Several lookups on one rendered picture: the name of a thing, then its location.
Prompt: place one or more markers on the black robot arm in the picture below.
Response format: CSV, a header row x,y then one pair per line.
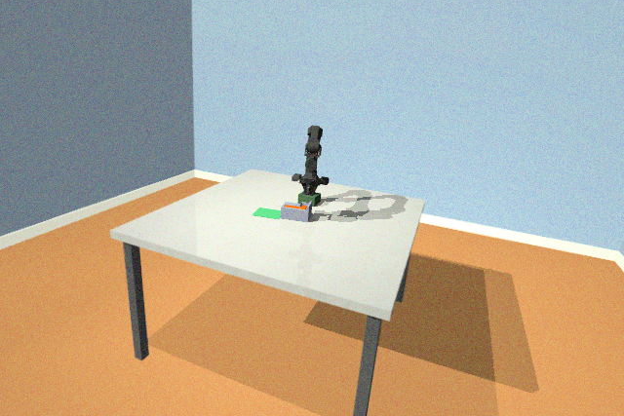
x,y
313,148

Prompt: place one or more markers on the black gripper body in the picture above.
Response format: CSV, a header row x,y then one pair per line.
x,y
322,180

